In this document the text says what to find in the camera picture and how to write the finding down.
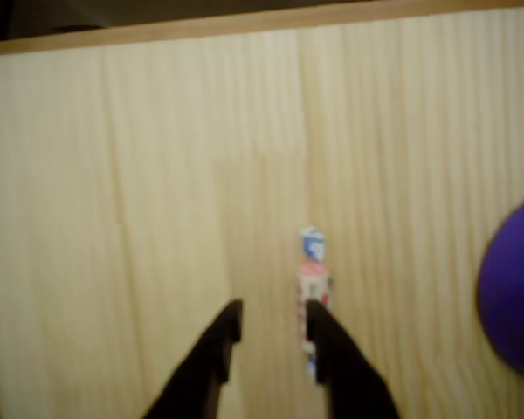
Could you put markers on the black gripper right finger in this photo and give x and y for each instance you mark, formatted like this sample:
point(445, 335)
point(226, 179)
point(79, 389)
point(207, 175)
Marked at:
point(349, 379)

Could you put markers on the purple plastic bowl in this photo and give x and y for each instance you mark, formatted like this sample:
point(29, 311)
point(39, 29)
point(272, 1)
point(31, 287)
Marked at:
point(517, 297)

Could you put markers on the small white object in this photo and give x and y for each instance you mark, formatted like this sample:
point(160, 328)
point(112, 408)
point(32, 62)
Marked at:
point(313, 279)

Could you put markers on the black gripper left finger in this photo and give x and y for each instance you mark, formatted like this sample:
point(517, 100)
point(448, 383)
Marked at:
point(205, 371)

